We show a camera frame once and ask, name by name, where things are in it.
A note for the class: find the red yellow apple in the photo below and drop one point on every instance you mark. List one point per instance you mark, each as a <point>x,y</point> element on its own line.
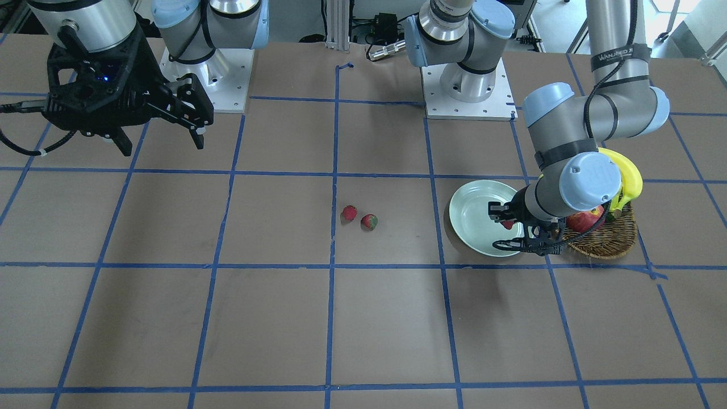
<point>582,221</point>

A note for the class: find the brown wicker basket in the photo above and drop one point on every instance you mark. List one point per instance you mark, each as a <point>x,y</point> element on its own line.
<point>614,239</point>

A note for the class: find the light green plate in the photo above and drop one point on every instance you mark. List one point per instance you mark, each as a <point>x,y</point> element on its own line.
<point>468,214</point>

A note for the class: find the yellow banana bunch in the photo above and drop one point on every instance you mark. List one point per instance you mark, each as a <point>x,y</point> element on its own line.
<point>631,181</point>

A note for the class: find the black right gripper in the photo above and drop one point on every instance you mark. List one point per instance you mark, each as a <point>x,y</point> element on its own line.
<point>138,75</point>

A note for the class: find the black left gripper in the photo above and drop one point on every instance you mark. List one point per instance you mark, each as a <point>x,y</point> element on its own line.
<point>518,210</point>

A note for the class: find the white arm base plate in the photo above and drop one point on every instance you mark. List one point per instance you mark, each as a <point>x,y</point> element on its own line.
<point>451,93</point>
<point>225,77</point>

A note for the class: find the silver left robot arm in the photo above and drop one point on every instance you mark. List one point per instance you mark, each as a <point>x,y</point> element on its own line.
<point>468,38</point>

